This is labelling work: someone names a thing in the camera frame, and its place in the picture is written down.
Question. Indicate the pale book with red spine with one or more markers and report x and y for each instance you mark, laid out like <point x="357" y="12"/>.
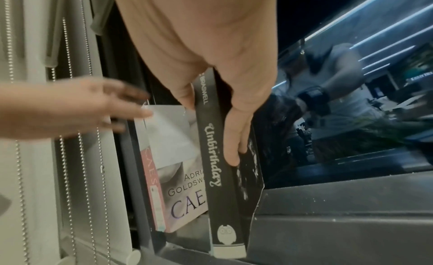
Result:
<point x="182" y="183"/>

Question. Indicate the dark grey window frame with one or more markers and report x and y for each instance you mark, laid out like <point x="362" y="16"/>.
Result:
<point x="338" y="218"/>

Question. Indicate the black hardcover book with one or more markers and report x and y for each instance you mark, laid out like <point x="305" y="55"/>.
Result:
<point x="216" y="178"/>

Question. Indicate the white blind bottom weight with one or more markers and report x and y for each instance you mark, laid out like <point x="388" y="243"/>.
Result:
<point x="133" y="257"/>

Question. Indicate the person's left hand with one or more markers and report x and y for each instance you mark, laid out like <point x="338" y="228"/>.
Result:
<point x="64" y="108"/>

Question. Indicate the person's right hand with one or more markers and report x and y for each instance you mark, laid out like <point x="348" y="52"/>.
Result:
<point x="209" y="39"/>

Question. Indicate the white vertical blinds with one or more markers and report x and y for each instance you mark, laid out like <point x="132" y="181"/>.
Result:
<point x="37" y="178"/>

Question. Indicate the window glass pane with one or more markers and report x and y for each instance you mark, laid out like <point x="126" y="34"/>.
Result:
<point x="355" y="84"/>

